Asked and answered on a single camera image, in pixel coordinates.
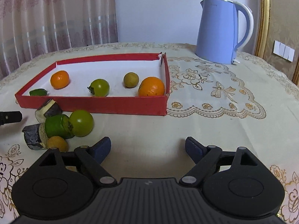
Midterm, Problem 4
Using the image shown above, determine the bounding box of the purple eggplant piece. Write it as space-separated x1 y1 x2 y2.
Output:
35 99 62 123
22 123 49 150

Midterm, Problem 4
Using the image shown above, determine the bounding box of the green tomato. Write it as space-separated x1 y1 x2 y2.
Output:
88 79 110 97
69 110 94 137

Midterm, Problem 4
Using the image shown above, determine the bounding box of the yellow-brown longan fruit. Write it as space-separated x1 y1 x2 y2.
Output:
48 136 69 152
123 72 139 88

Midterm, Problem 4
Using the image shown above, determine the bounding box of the small green cucumber piece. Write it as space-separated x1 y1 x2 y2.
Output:
29 88 48 96

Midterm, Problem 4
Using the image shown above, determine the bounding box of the orange mandarin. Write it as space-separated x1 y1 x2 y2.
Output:
138 77 165 97
50 70 70 90

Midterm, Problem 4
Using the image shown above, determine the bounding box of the cream embroidered tablecloth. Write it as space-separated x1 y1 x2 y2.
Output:
1 43 298 223

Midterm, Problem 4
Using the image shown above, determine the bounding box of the red shallow cardboard box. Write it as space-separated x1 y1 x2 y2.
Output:
15 53 170 116

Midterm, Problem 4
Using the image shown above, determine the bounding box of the pink patterned curtain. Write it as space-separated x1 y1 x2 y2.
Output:
1 0 118 77

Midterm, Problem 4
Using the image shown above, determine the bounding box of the light blue electric kettle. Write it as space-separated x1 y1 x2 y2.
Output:
195 0 254 65

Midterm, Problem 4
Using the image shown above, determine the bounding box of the gold framed headboard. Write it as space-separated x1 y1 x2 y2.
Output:
254 0 298 85

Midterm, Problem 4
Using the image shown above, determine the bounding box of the white wall switch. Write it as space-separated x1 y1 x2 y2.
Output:
273 41 295 62

